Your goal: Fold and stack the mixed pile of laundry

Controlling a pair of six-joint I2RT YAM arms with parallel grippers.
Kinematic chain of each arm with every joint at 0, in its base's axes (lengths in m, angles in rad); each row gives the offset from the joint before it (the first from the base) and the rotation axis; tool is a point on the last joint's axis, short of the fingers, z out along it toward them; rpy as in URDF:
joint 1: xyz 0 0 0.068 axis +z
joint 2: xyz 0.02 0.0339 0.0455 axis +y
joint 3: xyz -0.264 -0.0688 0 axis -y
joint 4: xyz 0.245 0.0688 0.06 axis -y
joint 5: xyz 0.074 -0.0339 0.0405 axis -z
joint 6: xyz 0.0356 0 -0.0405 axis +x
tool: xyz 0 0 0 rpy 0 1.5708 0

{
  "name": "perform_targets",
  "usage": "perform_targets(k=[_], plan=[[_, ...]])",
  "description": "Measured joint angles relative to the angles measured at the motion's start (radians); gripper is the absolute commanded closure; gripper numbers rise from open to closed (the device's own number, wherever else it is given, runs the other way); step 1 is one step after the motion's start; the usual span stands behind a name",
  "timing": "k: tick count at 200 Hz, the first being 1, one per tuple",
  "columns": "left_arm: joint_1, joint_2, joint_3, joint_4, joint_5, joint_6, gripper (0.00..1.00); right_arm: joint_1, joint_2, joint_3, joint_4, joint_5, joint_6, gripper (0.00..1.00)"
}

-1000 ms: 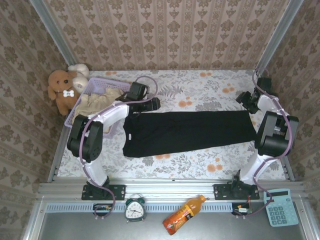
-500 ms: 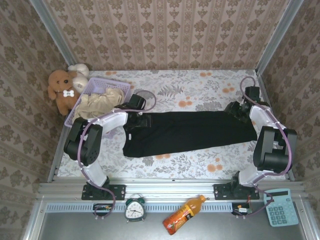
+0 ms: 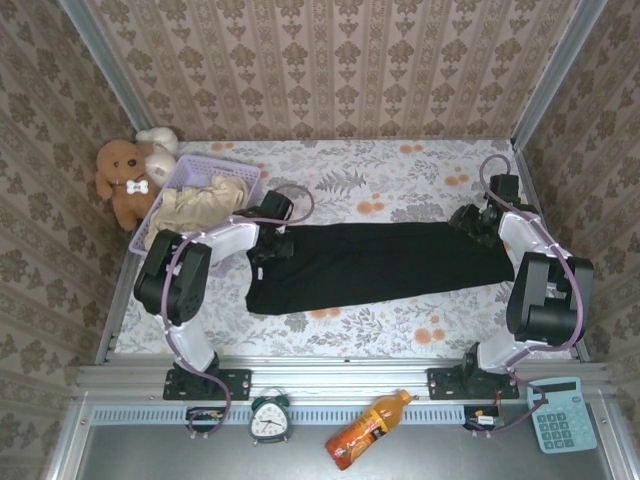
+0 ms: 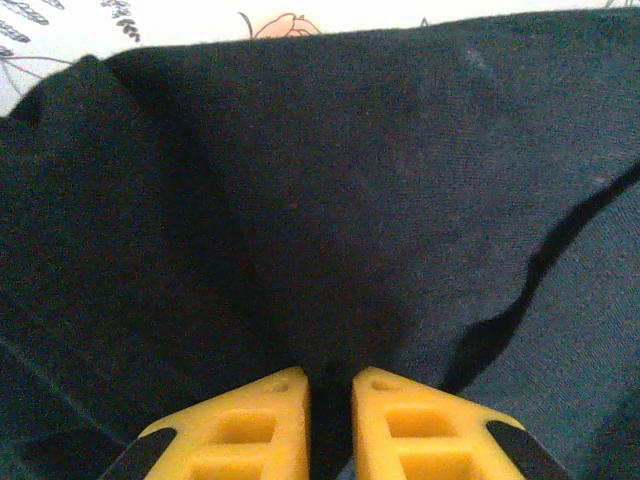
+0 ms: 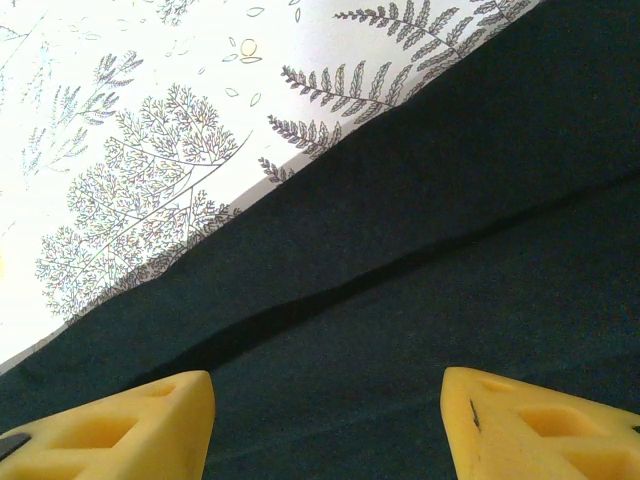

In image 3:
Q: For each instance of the black t-shirt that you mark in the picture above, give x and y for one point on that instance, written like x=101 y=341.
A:
x=380 y=265

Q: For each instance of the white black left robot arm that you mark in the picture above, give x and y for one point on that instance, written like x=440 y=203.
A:
x=172 y=280

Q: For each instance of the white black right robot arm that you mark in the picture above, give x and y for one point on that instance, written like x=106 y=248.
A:
x=545 y=300

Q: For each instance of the purple plastic laundry basket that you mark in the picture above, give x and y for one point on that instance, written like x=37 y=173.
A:
x=200 y=167

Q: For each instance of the floral print tablecloth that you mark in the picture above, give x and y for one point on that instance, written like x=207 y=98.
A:
x=375 y=170

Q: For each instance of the white plush toy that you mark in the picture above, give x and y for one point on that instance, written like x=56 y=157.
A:
x=160 y=165

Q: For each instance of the brown plush dog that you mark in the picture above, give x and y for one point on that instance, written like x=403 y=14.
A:
x=125 y=195

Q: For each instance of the green twin-bell alarm clock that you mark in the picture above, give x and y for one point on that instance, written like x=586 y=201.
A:
x=270 y=422

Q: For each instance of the small electronics board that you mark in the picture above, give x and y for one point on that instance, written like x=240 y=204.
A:
x=484 y=419
x=205 y=415

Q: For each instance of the orange juice bottle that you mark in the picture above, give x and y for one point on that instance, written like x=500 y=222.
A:
x=362 y=432

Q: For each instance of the light blue calculator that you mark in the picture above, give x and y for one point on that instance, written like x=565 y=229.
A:
x=562 y=417

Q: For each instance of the grey metal shelf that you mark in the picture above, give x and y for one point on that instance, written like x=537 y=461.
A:
x=150 y=455

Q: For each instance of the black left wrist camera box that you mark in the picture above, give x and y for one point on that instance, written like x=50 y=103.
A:
x=276 y=205

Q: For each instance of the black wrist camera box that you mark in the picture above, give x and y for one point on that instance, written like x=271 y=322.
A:
x=505 y=187
x=276 y=205

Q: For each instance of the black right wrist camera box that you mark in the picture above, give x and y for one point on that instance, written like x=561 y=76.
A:
x=505 y=187

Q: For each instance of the aluminium side rail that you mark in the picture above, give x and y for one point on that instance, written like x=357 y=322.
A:
x=106 y=345
x=537 y=195

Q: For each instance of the aluminium front rail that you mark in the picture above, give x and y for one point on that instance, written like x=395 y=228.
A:
x=325 y=372

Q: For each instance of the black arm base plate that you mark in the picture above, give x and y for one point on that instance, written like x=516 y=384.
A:
x=235 y=385
x=442 y=385

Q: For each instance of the aluminium frame post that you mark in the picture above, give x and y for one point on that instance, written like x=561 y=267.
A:
x=557 y=70
x=107 y=65

